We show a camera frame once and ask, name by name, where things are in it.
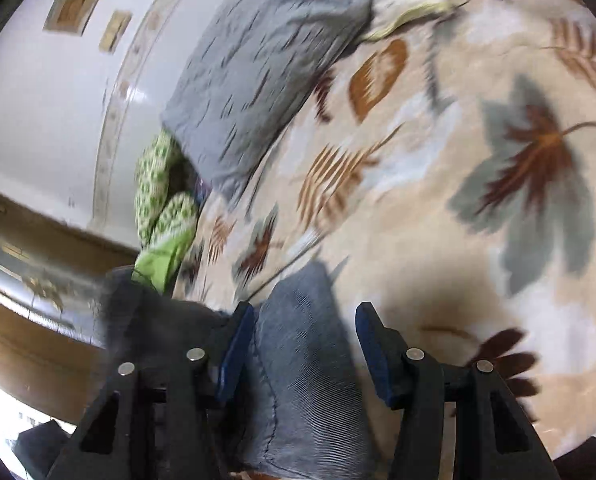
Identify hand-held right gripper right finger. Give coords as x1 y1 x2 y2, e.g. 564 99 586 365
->
355 301 561 480

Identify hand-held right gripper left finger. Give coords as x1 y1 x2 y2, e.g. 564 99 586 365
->
45 302 259 480

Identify blue denim pants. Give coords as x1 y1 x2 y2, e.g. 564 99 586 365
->
238 260 379 480

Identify green patterned quilt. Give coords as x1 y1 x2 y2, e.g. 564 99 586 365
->
132 127 201 293

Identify leaf print blanket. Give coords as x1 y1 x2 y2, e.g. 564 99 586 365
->
170 0 596 461

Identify wooden door with decorative glass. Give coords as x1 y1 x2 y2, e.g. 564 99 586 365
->
0 182 143 411

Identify grey quilted pillow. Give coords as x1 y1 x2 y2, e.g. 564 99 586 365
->
160 0 376 201

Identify black cable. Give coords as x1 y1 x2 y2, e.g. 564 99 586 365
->
243 232 329 301

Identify gold wall switch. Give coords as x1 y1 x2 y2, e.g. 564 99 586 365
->
98 30 126 53
105 10 132 35

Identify framed wall plate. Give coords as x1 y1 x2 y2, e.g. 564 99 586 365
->
42 0 118 36

